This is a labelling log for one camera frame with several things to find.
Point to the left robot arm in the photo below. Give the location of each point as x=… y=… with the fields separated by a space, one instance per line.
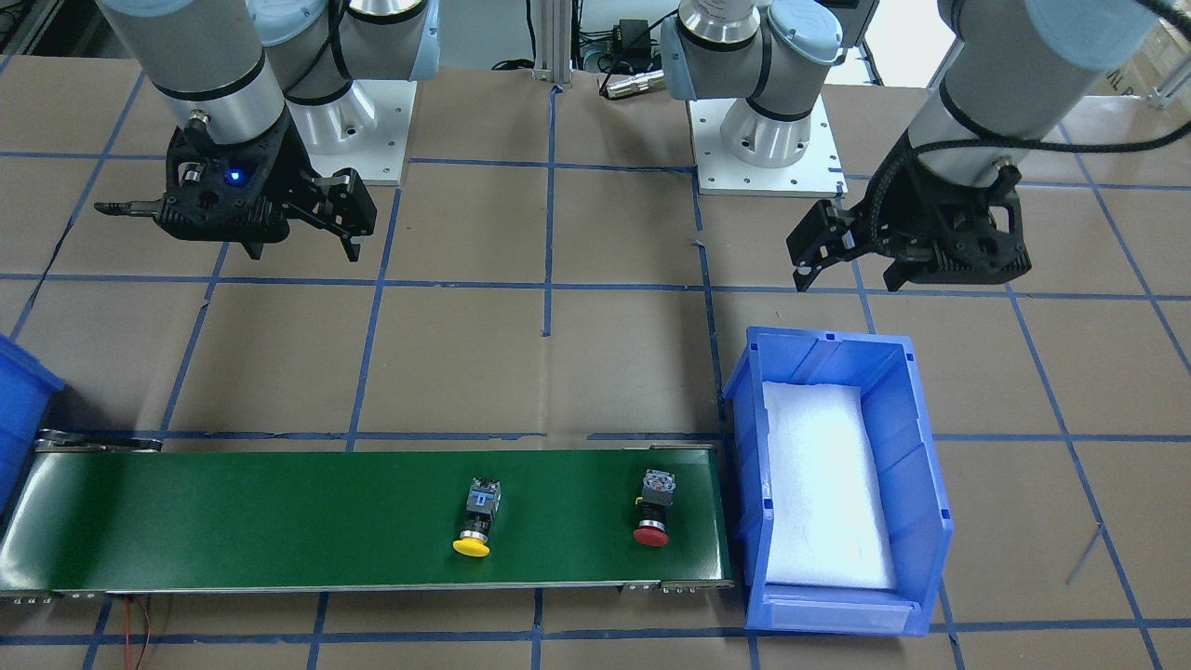
x=1023 y=65

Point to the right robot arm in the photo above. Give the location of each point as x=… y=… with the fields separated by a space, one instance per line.
x=273 y=117

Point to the white foam pad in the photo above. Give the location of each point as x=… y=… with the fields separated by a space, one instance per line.
x=828 y=527

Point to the black power adapter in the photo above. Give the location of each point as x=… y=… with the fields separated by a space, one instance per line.
x=631 y=39

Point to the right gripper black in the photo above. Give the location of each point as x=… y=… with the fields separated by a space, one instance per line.
x=287 y=160

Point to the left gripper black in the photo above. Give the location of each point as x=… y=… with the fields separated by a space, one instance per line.
x=910 y=207

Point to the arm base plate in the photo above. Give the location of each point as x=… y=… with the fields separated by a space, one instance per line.
x=366 y=130
x=740 y=152

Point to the aluminium frame post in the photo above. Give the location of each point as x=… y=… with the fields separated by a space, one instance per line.
x=553 y=33

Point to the red mushroom push button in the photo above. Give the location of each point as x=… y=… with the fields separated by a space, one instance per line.
x=653 y=504

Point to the green conveyor belt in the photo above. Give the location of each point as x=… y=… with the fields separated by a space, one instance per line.
x=270 y=522

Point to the blue source bin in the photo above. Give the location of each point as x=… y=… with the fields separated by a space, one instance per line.
x=912 y=492

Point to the yellow mushroom push button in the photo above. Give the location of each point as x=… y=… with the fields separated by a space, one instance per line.
x=481 y=507

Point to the blue destination bin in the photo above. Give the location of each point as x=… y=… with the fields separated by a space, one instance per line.
x=26 y=388

